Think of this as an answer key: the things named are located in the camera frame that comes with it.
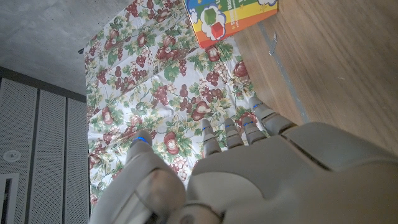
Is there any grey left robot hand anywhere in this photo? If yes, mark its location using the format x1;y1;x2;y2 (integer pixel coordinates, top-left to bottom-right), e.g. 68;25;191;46
88;96;398;224

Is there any rainbow card game box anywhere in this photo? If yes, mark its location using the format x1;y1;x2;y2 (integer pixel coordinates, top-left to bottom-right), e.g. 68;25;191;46
183;0;279;50

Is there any grey tape outline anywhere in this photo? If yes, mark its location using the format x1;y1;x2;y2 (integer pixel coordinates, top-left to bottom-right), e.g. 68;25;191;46
257;21;312;125

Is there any floral fruit backdrop cloth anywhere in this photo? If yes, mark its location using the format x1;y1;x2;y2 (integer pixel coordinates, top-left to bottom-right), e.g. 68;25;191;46
83;0;271;218

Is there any round white ceiling sensor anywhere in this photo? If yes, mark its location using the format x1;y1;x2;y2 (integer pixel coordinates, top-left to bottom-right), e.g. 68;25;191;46
2;149;22;162

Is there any white ceiling vent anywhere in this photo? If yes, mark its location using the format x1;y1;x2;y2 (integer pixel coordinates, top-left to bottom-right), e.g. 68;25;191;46
0;172;20;224

